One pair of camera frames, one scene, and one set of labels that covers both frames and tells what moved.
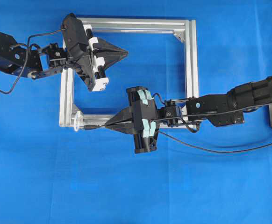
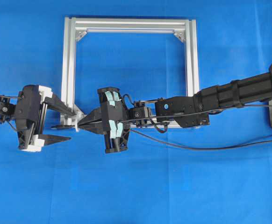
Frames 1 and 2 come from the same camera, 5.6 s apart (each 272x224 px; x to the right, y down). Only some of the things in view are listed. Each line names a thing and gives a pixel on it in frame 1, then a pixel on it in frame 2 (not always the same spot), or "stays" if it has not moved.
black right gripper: [145, 119] → [115, 114]
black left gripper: [77, 45] → [27, 110]
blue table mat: [38, 172] stays
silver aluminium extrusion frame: [184, 30] stays
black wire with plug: [92, 127] → [75, 126]
